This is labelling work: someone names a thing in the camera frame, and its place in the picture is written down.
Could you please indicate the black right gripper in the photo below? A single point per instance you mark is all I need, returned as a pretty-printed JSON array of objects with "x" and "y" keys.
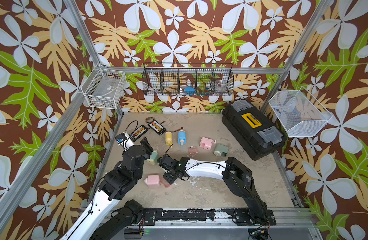
[{"x": 165, "y": 176}]

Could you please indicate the white mesh basket right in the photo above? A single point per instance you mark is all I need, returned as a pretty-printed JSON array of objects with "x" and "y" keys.
[{"x": 300, "y": 113}]

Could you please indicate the aluminium frame post left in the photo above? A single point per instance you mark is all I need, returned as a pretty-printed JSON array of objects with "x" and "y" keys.
[{"x": 86, "y": 40}]

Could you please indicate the yellow pencil sharpener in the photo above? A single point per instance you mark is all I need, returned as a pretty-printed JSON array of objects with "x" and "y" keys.
[{"x": 169, "y": 139}]

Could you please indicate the white wire basket left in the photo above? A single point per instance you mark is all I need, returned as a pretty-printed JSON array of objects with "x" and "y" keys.
[{"x": 103, "y": 87}]

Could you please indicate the clear pink tray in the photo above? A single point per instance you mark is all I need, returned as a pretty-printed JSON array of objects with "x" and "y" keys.
[{"x": 193, "y": 151}]

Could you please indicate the blue pencil sharpener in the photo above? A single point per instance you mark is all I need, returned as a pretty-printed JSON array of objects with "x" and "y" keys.
[{"x": 182, "y": 138}]

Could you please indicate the black charging board left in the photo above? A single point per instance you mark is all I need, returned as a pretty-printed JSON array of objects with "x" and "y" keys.
[{"x": 138, "y": 133}]

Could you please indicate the aluminium frame post right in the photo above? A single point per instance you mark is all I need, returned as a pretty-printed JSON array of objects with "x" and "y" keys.
[{"x": 305, "y": 35}]

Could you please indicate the black yellow-latch toolbox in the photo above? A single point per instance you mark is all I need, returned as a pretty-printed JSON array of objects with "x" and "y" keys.
[{"x": 257, "y": 135}]

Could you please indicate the aluminium frame post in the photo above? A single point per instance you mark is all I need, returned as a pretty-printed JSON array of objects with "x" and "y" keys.
[
  {"x": 305, "y": 35},
  {"x": 86, "y": 40}
]

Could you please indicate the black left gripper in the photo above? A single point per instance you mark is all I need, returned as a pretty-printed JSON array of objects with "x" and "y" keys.
[{"x": 145, "y": 147}]

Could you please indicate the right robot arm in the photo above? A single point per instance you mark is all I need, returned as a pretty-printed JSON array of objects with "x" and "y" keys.
[{"x": 237, "y": 177}]

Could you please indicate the clear red tray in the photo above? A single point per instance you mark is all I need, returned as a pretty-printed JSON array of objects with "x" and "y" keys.
[{"x": 164, "y": 183}]

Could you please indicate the pink pencil sharpener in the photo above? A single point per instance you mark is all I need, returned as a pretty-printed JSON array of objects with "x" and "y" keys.
[
  {"x": 152, "y": 181},
  {"x": 207, "y": 143}
]

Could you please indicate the black charging board right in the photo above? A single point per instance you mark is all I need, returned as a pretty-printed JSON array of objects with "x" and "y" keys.
[{"x": 157, "y": 127}]

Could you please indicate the black wire basket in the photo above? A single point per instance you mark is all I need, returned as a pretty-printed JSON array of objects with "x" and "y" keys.
[{"x": 186, "y": 79}]

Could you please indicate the black charging board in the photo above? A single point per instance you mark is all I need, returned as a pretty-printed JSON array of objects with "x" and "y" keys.
[
  {"x": 138, "y": 133},
  {"x": 157, "y": 127}
]

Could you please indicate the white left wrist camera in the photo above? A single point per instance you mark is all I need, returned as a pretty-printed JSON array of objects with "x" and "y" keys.
[{"x": 124, "y": 141}]

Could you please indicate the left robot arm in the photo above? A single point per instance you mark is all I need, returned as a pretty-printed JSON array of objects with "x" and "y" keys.
[{"x": 115, "y": 185}]

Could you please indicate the green pencil sharpener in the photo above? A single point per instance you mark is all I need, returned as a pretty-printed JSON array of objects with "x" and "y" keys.
[
  {"x": 153, "y": 160},
  {"x": 221, "y": 150}
]

